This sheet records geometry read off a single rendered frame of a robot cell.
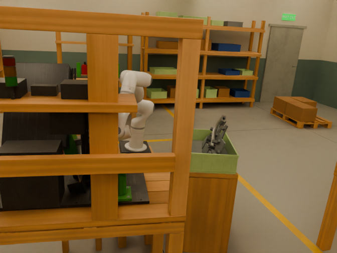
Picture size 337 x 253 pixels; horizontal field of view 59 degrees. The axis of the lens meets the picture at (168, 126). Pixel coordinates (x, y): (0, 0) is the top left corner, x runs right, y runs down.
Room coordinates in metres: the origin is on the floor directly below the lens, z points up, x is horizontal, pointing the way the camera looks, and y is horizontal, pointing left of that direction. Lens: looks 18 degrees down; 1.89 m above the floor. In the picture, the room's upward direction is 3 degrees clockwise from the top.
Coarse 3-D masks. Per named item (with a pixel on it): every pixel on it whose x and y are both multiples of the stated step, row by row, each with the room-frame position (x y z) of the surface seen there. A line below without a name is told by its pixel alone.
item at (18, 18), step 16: (0, 16) 1.29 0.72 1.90; (16, 16) 1.30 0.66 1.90; (32, 16) 1.31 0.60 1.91; (48, 16) 1.32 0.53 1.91; (64, 16) 1.33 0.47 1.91; (80, 16) 1.35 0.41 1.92; (96, 16) 1.36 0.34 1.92; (112, 16) 1.37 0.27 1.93; (128, 16) 1.39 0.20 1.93; (144, 16) 1.40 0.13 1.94; (80, 32) 1.35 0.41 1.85; (96, 32) 1.36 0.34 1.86; (112, 32) 1.37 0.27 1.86; (128, 32) 1.39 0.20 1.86; (144, 32) 1.40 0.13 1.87; (160, 32) 1.42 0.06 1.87; (176, 32) 1.43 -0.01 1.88; (192, 32) 1.44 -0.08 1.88
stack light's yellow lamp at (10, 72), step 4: (4, 68) 1.31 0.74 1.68; (8, 68) 1.31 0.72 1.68; (12, 68) 1.31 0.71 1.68; (4, 72) 1.31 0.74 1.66; (8, 72) 1.30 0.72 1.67; (12, 72) 1.31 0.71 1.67; (16, 72) 1.33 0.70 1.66; (8, 76) 1.31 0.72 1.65; (12, 76) 1.31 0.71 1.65; (16, 76) 1.33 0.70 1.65
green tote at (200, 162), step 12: (204, 132) 2.78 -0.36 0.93; (228, 144) 2.53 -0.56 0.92; (192, 156) 2.18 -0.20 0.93; (204, 156) 2.18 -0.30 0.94; (216, 156) 2.18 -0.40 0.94; (228, 156) 2.18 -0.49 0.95; (192, 168) 2.18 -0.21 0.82; (204, 168) 2.18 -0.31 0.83; (216, 168) 2.18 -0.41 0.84; (228, 168) 2.18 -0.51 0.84
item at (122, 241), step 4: (120, 236) 2.17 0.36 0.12; (124, 236) 2.18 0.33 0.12; (144, 236) 2.26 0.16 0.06; (148, 236) 2.23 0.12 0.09; (120, 240) 2.17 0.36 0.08; (124, 240) 2.18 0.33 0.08; (144, 240) 2.25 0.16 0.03; (148, 240) 2.23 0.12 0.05; (120, 244) 2.17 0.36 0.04; (124, 244) 2.18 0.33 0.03
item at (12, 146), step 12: (12, 144) 1.49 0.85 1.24; (24, 144) 1.50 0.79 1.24; (36, 144) 1.51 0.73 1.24; (48, 144) 1.52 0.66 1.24; (60, 144) 1.55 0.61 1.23; (0, 180) 1.37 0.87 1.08; (12, 180) 1.38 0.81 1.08; (24, 180) 1.40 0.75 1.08; (36, 180) 1.41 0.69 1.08; (48, 180) 1.42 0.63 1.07; (60, 180) 1.47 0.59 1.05; (12, 192) 1.38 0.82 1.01; (24, 192) 1.39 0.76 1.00; (36, 192) 1.41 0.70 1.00; (48, 192) 1.42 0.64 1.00; (60, 192) 1.45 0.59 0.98; (12, 204) 1.38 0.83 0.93; (24, 204) 1.39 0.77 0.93; (36, 204) 1.41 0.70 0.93; (48, 204) 1.42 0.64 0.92; (60, 204) 1.44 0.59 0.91
